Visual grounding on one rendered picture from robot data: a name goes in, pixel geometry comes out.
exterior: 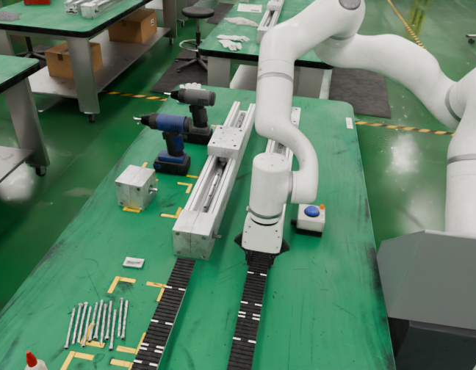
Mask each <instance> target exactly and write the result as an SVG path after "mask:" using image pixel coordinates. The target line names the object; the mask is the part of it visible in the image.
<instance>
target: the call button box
mask: <svg viewBox="0 0 476 370"><path fill-rule="evenodd" d="M307 206H312V205H307V204H299V207H298V212H297V219H296V220H294V219H291V225H296V229H295V233H297V234H302V235H307V236H315V237H320V238H321V237H322V232H323V228H324V225H325V209H323V210H322V209H320V207H319V206H315V207H317V208H318V209H319V214H318V215H316V216H312V215H309V214H307V213H306V207H307Z"/></svg>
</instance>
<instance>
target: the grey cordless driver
mask: <svg viewBox="0 0 476 370"><path fill-rule="evenodd" d="M165 95H170V97H171V98H172V99H175V100H177V101H179V103H183V104H185V103H186V104H190V105H189V109H190V112H191V113H192V120H193V122H192V130H191V132H190V133H188V134H186V133H185V134H182V138H183V142H186V143H192V144H199V145H208V144H209V141H210V139H211V138H212V128H211V127H210V125H209V124H207V121H208V115H207V110H206V107H205V106H210V105H211V106H214V104H215V100H216V94H215V93H214V92H211V91H209V90H196V89H189V88H188V89H186V88H180V90H173V91H171V93H165Z"/></svg>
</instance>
